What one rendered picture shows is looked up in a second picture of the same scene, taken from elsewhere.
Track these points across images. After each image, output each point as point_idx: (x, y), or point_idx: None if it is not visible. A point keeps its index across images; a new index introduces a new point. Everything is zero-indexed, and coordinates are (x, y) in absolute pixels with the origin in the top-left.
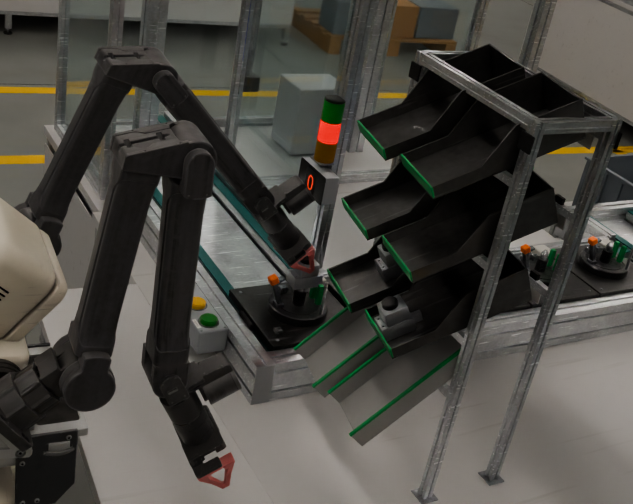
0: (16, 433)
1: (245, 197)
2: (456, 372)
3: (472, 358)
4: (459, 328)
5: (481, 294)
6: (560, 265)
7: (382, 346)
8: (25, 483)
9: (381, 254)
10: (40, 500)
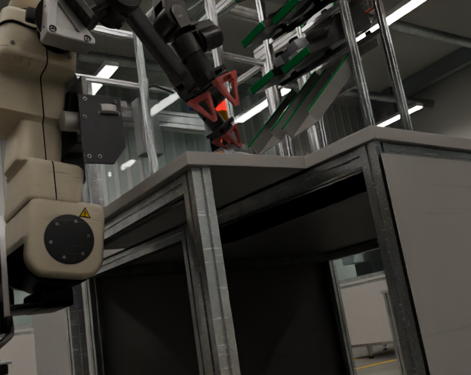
0: (83, 0)
1: (184, 78)
2: (353, 61)
3: (357, 47)
4: (340, 38)
5: (341, 7)
6: (376, 8)
7: None
8: (88, 137)
9: (277, 60)
10: (102, 157)
